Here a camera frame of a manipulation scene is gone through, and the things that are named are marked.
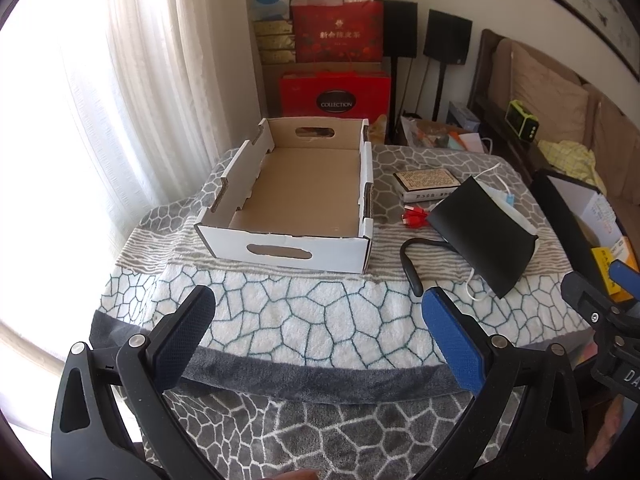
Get red collection gift bag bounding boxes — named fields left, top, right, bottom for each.
left=279, top=71, right=392, bottom=122

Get yellow cloth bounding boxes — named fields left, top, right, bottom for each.
left=539, top=139, right=608, bottom=196

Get blue white box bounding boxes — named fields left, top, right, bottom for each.
left=446, top=101, right=482, bottom=132

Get yellow small box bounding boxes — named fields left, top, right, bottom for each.
left=590, top=237, right=640, bottom=300

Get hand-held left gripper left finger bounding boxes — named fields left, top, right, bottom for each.
left=50, top=284, right=221, bottom=480

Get black storage box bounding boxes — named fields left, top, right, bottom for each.
left=530, top=169, right=640, bottom=306

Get blue tissue box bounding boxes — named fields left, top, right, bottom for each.
left=251, top=0, right=292, bottom=22

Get black curved cord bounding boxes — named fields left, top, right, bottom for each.
left=400, top=237, right=458, bottom=297

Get clear plastic bag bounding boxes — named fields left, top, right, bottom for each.
left=400, top=114, right=488, bottom=154

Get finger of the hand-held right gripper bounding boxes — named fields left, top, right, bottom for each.
left=560, top=271, right=621, bottom=327
left=607, top=258, right=640, bottom=302

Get white cardboard tray box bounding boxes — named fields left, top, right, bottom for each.
left=194, top=117, right=375, bottom=275

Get green clock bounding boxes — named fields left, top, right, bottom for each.
left=504, top=100, right=541, bottom=140

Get black speaker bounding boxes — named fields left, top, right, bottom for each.
left=423, top=8, right=473, bottom=66
left=383, top=0, right=418, bottom=59

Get black pouch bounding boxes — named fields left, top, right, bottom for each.
left=430, top=176, right=540, bottom=300

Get white paper sheet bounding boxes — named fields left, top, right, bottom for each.
left=581, top=192, right=622, bottom=249

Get grey white patterned blanket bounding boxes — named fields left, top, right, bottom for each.
left=90, top=142, right=601, bottom=480

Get black-topped boxed book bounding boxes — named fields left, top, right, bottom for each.
left=392, top=169, right=460, bottom=204

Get red cables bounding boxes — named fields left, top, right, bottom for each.
left=401, top=203, right=437, bottom=229

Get blue face mask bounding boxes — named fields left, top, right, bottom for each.
left=465, top=187, right=542, bottom=304

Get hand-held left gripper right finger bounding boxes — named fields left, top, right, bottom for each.
left=415, top=286, right=601, bottom=480

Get brown sofa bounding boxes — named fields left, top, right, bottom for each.
left=469, top=29, right=640, bottom=211

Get tan sofa cushion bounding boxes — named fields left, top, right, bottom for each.
left=510, top=41, right=591, bottom=144

